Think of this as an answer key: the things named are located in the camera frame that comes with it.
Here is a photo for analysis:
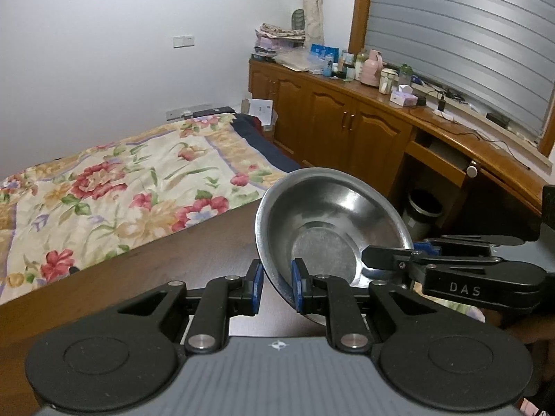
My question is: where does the small shallow steel bowl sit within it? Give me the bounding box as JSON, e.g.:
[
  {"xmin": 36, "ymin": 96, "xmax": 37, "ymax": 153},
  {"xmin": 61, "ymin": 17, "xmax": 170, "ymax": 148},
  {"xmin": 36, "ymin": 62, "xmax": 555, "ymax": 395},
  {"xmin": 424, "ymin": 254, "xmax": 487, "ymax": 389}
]
[{"xmin": 255, "ymin": 167, "xmax": 413, "ymax": 305}]

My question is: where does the wooden sideboard cabinet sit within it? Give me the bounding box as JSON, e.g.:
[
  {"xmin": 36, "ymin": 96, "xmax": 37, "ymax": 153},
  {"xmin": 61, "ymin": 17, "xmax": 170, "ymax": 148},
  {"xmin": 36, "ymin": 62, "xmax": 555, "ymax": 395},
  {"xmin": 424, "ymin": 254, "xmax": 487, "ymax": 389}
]
[{"xmin": 248, "ymin": 59, "xmax": 547, "ymax": 241}]

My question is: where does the pink tissue box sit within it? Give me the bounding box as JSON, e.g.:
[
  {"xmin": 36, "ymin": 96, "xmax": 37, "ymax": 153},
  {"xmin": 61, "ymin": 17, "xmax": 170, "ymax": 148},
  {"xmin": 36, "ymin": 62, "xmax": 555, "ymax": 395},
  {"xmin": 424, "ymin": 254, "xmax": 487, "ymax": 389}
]
[{"xmin": 390, "ymin": 85, "xmax": 419, "ymax": 107}]

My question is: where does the floral bed quilt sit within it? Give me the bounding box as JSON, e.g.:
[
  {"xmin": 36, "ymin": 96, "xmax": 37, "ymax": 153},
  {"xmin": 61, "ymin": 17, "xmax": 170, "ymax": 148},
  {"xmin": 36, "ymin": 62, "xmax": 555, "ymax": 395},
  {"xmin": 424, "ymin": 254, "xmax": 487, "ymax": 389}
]
[{"xmin": 1, "ymin": 113, "xmax": 296, "ymax": 302}]

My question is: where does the white paper bag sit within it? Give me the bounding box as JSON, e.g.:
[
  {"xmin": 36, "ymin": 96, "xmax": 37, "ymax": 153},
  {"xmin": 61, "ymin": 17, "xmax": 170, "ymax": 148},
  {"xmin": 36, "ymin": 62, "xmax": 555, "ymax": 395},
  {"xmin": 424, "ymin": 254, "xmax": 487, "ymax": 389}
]
[{"xmin": 248, "ymin": 99, "xmax": 274, "ymax": 127}]

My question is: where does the pink thermos jug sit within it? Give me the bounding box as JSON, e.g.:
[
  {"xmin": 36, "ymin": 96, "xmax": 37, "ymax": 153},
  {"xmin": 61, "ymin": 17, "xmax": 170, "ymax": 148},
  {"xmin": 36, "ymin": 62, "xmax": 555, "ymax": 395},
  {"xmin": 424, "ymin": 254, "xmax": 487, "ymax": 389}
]
[{"xmin": 359, "ymin": 50, "xmax": 384, "ymax": 87}]

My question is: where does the grey window blind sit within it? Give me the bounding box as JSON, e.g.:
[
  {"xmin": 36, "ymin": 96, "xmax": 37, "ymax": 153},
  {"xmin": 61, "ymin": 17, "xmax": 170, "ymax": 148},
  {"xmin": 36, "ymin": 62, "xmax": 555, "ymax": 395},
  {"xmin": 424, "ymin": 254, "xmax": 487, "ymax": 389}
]
[{"xmin": 366, "ymin": 0, "xmax": 554, "ymax": 136}]

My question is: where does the blue tissue package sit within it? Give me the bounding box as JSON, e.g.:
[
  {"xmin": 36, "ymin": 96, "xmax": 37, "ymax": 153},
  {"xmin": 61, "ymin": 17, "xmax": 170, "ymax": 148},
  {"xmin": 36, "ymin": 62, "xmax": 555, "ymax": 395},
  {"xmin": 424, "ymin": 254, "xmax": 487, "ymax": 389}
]
[{"xmin": 309, "ymin": 43, "xmax": 339, "ymax": 76}]

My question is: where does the stack of folded cloths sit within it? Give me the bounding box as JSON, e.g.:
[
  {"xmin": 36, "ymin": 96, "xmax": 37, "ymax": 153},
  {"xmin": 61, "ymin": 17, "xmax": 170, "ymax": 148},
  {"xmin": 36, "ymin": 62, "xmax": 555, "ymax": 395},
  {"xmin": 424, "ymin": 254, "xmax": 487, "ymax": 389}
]
[{"xmin": 253, "ymin": 24, "xmax": 306, "ymax": 60}]

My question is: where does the beige tied curtain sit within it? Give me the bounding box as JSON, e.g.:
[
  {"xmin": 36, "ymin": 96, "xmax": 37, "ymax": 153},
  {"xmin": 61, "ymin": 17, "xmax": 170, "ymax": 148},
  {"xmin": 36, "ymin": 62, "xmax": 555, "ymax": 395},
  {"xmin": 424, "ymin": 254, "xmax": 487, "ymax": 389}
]
[{"xmin": 303, "ymin": 0, "xmax": 325, "ymax": 48}]

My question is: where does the white wall switch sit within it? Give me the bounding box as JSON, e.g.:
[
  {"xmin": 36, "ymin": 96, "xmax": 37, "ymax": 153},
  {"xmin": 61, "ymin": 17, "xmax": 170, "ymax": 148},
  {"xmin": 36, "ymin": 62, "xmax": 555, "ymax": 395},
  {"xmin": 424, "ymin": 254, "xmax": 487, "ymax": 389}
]
[{"xmin": 172, "ymin": 35, "xmax": 195, "ymax": 49}]

